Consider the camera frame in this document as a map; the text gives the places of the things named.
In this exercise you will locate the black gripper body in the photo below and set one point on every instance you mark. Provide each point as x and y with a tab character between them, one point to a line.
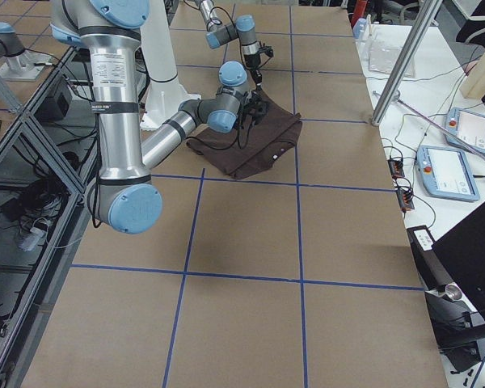
257	106
257	75

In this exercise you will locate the dark brown t-shirt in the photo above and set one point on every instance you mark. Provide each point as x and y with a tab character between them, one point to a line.
251	148

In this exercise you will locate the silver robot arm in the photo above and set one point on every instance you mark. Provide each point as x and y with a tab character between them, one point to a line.
142	112
222	29

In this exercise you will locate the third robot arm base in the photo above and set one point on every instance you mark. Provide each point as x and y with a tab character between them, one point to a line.
20	64

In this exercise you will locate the red cylinder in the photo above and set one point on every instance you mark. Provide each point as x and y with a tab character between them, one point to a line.
359	10

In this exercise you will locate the clear plastic bag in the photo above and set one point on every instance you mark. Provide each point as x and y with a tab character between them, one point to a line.
383	56

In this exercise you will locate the reacher grabber tool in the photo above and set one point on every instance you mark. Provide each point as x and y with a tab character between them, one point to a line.
463	144

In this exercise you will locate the orange connector board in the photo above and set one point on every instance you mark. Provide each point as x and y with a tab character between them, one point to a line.
396	168

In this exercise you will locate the near blue teach pendant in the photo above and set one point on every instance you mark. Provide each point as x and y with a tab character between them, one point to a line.
446	174

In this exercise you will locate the blue teach pendant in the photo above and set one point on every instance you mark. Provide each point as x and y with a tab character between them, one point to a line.
446	174
468	126

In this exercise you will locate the far blue teach pendant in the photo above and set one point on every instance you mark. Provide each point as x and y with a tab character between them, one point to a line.
468	126

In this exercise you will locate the black box white label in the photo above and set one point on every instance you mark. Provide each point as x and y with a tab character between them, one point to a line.
431	270

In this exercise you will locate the black monitor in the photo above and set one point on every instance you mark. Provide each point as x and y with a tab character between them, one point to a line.
461	251

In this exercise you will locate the silver metal cup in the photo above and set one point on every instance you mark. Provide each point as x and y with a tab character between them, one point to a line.
452	293

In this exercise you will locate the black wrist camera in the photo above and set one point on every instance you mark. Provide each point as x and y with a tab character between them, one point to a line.
266	50

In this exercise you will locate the aluminium frame post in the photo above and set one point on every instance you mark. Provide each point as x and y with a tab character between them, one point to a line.
415	36

